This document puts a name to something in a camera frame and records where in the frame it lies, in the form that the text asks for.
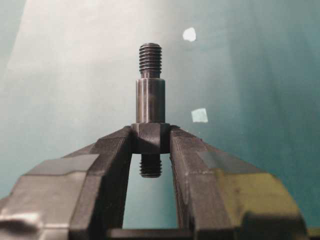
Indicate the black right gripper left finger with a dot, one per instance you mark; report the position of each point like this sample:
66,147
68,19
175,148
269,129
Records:
77,197

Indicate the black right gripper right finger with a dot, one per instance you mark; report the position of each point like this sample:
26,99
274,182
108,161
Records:
221,197

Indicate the dark steel threaded shaft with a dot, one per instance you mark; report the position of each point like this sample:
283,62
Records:
150,133

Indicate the white tape under washer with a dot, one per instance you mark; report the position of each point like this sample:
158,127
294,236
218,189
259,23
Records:
189,34

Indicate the pale square tape marker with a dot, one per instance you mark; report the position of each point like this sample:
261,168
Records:
199,115

